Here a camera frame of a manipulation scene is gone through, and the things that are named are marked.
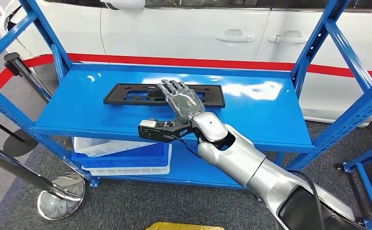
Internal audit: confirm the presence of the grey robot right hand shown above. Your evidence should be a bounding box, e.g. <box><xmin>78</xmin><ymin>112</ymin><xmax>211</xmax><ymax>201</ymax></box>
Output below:
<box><xmin>156</xmin><ymin>79</ymin><xmax>205</xmax><ymax>126</ymax></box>

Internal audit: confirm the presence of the long black plastic part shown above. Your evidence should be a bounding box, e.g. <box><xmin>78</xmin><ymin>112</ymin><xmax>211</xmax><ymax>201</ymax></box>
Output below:
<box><xmin>102</xmin><ymin>83</ymin><xmax>226</xmax><ymax>109</ymax></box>

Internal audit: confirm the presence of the blue metal shelf rack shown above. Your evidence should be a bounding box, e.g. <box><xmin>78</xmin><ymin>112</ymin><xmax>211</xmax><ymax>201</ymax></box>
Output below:
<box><xmin>335</xmin><ymin>139</ymin><xmax>372</xmax><ymax>230</ymax></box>
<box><xmin>0</xmin><ymin>0</ymin><xmax>372</xmax><ymax>191</ymax></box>

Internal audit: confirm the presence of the blue plastic bin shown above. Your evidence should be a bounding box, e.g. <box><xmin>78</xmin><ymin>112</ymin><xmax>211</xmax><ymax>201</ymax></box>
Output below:
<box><xmin>71</xmin><ymin>142</ymin><xmax>170</xmax><ymax>169</ymax></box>

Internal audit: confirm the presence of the white car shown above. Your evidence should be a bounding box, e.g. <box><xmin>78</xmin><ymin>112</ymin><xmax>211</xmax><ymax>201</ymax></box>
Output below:
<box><xmin>0</xmin><ymin>0</ymin><xmax>372</xmax><ymax>127</ymax></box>

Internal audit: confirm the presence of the clear white plastic bin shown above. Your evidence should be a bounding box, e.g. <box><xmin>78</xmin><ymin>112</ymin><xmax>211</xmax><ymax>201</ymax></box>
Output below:
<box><xmin>72</xmin><ymin>136</ymin><xmax>156</xmax><ymax>159</ymax></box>

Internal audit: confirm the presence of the yellow floor tape square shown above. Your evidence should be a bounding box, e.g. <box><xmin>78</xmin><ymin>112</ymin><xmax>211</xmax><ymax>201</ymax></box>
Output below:
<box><xmin>144</xmin><ymin>222</ymin><xmax>225</xmax><ymax>230</ymax></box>

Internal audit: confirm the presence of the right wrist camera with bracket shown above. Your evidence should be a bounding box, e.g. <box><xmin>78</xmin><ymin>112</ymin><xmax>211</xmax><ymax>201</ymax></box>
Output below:
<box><xmin>137</xmin><ymin>119</ymin><xmax>194</xmax><ymax>143</ymax></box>

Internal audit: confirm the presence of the black camera cable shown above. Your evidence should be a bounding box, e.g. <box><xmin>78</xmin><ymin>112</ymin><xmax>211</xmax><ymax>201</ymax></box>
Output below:
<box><xmin>173</xmin><ymin>135</ymin><xmax>205</xmax><ymax>160</ymax></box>

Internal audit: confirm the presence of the chrome stanchion post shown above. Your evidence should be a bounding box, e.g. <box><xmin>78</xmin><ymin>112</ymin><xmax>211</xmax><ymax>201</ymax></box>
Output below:
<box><xmin>3</xmin><ymin>52</ymin><xmax>53</xmax><ymax>102</ymax></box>
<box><xmin>0</xmin><ymin>139</ymin><xmax>87</xmax><ymax>221</ymax></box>

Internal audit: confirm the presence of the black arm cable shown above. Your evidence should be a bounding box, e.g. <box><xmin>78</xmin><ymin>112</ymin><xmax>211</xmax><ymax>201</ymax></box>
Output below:
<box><xmin>287</xmin><ymin>170</ymin><xmax>326</xmax><ymax>230</ymax></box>

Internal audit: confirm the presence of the black stanchion post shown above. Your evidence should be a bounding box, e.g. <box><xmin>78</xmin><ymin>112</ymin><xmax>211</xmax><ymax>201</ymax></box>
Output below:
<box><xmin>0</xmin><ymin>113</ymin><xmax>39</xmax><ymax>158</ymax></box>

